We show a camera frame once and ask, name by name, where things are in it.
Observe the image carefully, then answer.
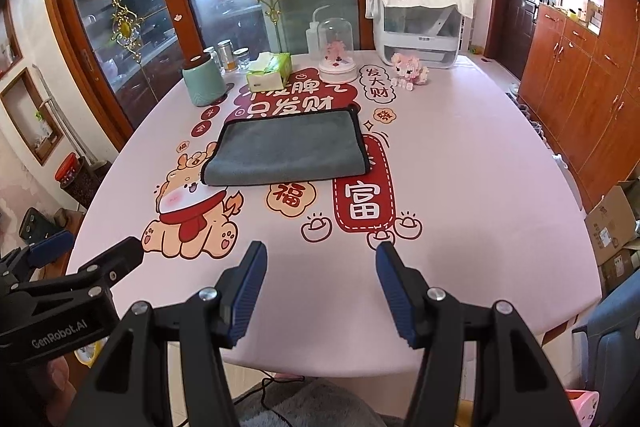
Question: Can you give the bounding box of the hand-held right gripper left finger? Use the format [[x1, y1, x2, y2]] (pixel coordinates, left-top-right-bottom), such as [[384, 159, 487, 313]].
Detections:
[[70, 240, 269, 427]]

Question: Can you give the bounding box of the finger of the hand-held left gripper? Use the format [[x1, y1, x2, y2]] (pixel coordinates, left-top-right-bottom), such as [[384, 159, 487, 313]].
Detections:
[[64, 235, 146, 290], [20, 229, 76, 271]]

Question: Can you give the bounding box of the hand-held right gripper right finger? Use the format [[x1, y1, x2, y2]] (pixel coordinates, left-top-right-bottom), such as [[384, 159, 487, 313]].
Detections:
[[375, 240, 584, 427]]

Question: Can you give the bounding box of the grey towel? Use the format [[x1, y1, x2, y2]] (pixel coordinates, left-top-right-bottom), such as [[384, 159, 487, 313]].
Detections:
[[202, 104, 372, 188]]

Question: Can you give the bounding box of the person's left hand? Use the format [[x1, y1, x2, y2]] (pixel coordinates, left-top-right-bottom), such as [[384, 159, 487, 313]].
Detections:
[[47, 354, 77, 396]]

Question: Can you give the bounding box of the red-lidded jar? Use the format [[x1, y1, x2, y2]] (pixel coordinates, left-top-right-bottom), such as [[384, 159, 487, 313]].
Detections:
[[55, 152, 86, 190]]

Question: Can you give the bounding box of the pink printed tablecloth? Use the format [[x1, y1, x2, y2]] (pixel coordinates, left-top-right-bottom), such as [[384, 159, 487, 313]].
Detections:
[[65, 49, 604, 381]]

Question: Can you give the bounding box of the grey rug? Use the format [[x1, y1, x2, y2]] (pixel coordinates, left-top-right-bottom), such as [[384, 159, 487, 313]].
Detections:
[[234, 376, 412, 427]]

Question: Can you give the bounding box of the teal canister with brown lid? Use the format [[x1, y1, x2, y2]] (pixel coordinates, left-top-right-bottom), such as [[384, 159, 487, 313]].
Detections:
[[181, 54, 226, 108]]

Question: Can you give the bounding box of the pink plastic stool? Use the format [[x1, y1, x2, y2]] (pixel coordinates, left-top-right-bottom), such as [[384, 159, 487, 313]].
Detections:
[[564, 388, 602, 427]]

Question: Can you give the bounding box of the blue chair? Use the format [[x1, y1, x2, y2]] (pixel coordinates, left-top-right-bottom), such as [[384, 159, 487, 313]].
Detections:
[[571, 276, 640, 394]]

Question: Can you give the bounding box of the green tissue box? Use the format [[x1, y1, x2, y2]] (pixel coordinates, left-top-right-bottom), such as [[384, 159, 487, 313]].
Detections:
[[244, 51, 294, 93]]

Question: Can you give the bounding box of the small cardboard box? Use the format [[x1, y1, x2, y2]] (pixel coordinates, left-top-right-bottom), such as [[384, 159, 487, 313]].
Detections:
[[597, 247, 640, 296]]

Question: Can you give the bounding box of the pink block toy figure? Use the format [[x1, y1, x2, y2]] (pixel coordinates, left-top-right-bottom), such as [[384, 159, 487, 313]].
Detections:
[[391, 51, 430, 90]]

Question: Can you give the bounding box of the large cardboard box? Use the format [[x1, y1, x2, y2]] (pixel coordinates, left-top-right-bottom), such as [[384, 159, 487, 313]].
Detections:
[[584, 183, 640, 268]]

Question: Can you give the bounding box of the glass dome with pink flower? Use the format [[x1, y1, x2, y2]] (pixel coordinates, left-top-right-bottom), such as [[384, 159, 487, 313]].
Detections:
[[316, 17, 359, 84]]

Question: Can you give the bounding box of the white countertop appliance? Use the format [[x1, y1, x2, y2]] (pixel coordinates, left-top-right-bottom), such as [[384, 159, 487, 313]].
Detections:
[[372, 0, 464, 70]]

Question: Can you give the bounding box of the white squeeze bottle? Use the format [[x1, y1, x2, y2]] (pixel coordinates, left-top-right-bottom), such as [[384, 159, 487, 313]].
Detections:
[[305, 6, 331, 58]]

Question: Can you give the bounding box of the black cable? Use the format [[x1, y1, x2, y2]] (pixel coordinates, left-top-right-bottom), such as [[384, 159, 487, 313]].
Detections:
[[232, 374, 307, 427]]

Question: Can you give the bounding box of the wooden wall niche frame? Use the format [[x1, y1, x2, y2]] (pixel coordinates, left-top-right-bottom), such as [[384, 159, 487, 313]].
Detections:
[[0, 67, 66, 166]]

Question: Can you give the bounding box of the wooden wall cabinet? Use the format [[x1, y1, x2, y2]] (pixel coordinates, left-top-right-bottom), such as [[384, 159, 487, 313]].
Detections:
[[516, 0, 640, 208]]

